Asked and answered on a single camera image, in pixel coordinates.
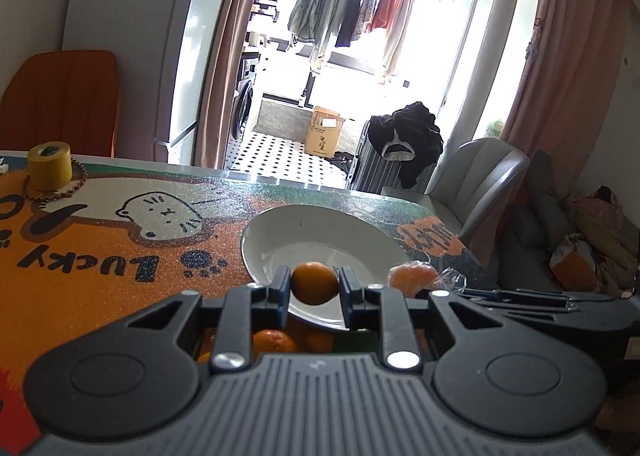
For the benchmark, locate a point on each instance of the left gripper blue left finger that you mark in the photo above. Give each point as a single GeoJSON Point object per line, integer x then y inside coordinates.
{"type": "Point", "coordinates": [243, 311]}

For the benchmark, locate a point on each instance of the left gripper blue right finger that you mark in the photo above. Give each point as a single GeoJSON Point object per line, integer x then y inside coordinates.
{"type": "Point", "coordinates": [384, 311]}

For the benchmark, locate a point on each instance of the large orange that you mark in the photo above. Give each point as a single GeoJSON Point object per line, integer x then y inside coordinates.
{"type": "Point", "coordinates": [272, 341]}

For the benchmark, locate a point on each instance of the plastic peeled orange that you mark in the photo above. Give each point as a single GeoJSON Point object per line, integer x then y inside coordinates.
{"type": "Point", "coordinates": [413, 277]}

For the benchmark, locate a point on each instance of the small kumquat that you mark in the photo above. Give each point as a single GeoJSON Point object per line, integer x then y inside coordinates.
{"type": "Point", "coordinates": [314, 283]}

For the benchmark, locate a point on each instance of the white ceramic plate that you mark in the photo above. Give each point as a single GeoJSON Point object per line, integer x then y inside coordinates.
{"type": "Point", "coordinates": [296, 234]}

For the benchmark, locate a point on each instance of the striped suitcase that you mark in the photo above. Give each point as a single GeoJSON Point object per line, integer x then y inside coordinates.
{"type": "Point", "coordinates": [371, 172]}

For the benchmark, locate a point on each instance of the sofa with clutter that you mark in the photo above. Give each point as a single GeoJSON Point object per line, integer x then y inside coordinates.
{"type": "Point", "coordinates": [554, 242]}

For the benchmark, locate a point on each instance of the grey chair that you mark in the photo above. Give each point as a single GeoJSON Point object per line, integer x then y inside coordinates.
{"type": "Point", "coordinates": [473, 182]}

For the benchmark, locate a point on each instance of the colourful cartoon table mat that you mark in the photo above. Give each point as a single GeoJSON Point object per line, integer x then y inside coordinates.
{"type": "Point", "coordinates": [137, 232]}

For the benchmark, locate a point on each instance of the cardboard box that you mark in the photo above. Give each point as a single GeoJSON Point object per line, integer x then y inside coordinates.
{"type": "Point", "coordinates": [323, 132]}

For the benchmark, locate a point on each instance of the left pink curtain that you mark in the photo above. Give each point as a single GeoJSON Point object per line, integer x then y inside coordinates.
{"type": "Point", "coordinates": [214, 118]}

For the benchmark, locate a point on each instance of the pink curtain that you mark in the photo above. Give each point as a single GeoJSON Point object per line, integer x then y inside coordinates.
{"type": "Point", "coordinates": [214, 118]}
{"type": "Point", "coordinates": [570, 74]}

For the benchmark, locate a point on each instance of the black clothes pile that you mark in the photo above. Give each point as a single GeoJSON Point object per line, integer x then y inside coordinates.
{"type": "Point", "coordinates": [412, 129]}

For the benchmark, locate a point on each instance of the washing machine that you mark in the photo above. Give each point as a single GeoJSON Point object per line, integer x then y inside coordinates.
{"type": "Point", "coordinates": [244, 93]}

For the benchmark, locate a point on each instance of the yellow tape roll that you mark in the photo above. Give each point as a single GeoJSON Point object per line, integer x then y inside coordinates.
{"type": "Point", "coordinates": [49, 166]}

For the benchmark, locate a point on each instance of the right pink curtain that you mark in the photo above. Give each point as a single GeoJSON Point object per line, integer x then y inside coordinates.
{"type": "Point", "coordinates": [570, 74]}

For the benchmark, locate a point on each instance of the orange chair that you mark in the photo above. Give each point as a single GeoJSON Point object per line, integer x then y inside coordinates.
{"type": "Point", "coordinates": [71, 96]}

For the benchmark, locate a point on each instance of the white refrigerator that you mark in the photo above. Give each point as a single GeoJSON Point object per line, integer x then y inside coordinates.
{"type": "Point", "coordinates": [162, 50]}

